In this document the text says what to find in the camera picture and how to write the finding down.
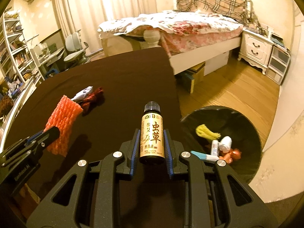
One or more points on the white bookshelf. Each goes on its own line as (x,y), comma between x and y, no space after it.
(16,52)

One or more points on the white study desk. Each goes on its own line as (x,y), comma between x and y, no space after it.
(52,54)

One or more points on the white plastic bag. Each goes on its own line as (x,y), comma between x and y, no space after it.
(226,142)

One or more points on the plastic drawer unit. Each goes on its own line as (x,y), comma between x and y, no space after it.
(277,64)

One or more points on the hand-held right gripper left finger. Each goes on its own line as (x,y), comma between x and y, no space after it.
(135,152)

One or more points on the bed with floral quilt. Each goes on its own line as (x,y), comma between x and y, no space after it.
(209,49)

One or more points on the small cardboard box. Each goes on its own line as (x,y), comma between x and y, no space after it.
(197,76)

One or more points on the silver blue wrapper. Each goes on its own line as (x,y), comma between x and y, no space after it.
(83,92)

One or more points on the white desk chair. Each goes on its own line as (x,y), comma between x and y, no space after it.
(71,41)

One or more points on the beige label bottle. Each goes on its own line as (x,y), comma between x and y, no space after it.
(152,133)

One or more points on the floral quilt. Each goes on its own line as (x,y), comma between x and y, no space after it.
(190,26)

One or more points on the teal and white tube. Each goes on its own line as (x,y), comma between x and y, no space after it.
(201,155)

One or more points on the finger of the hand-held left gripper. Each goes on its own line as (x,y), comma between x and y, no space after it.
(47,136)

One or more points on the brown fuzzy toy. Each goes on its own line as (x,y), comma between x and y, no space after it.
(6,104)

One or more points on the white under-bed box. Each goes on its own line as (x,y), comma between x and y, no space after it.
(216,63)

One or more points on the red plastic bag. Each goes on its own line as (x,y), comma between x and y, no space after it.
(234,155)

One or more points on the dark red wrapper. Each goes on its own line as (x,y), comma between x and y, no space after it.
(93,97)

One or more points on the black lined trash bin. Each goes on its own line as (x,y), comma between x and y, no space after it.
(225,118)

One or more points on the yellow foam fruit net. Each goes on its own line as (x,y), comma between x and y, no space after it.
(204,130)

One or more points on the white nightstand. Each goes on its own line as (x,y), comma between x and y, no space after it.
(255,47)

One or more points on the red foam fruit net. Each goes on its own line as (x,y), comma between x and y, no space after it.
(64,116)

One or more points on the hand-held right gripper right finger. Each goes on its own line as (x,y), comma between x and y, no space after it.
(167,154)

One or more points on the cream curtains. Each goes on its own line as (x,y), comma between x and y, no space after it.
(95,4)

